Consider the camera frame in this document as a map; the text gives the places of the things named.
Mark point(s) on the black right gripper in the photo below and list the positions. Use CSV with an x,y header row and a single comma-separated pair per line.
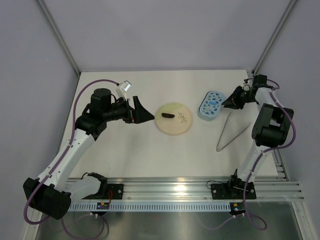
x,y
233,99

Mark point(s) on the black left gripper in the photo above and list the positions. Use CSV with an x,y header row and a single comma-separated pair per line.
x,y
141,115

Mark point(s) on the blue lunch box lid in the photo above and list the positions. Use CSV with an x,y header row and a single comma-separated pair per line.
x,y
212,101

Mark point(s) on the metal food tongs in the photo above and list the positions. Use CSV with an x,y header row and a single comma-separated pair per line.
x,y
236,123

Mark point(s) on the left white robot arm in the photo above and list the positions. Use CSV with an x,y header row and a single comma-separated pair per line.
x,y
48,193

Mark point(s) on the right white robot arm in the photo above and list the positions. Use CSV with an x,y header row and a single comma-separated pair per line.
x,y
269,132

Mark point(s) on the blue lunch box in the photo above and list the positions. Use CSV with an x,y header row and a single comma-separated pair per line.
x,y
207,115

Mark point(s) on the black sea cucumber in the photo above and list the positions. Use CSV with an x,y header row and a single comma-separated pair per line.
x,y
168,115

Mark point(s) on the round cream plate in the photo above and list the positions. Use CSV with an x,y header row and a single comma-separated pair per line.
x,y
178,125

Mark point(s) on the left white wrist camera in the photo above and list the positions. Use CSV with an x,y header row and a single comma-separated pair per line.
x,y
122,89

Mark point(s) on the right aluminium frame post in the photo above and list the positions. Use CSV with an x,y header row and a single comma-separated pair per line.
x,y
280,26

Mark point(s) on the aluminium frame post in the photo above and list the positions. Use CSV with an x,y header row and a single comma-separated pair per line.
x,y
280,26
45,11

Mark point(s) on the aluminium mounting rail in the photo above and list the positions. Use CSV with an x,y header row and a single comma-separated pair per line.
x,y
196,189

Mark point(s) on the white slotted cable duct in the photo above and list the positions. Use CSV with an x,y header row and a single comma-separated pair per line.
x,y
122,206

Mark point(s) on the left aluminium frame post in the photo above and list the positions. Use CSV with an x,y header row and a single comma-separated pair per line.
x,y
45,11

